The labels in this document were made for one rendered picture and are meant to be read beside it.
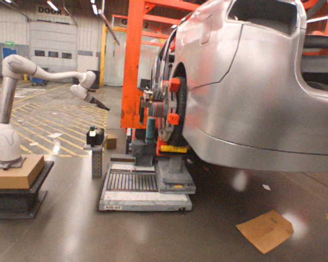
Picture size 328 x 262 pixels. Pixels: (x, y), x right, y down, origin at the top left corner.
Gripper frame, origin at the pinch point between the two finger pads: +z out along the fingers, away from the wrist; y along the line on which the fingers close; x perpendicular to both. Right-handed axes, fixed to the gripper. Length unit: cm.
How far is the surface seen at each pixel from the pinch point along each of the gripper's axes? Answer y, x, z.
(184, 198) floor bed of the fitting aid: 96, 4, 76
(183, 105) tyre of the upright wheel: 63, 65, 20
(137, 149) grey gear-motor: 30, -12, 47
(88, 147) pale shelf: 42.4, -25.0, -6.5
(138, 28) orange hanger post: -36, 84, -18
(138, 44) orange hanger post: -30, 71, -9
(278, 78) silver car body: 126, 108, -7
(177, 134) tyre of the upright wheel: 71, 45, 32
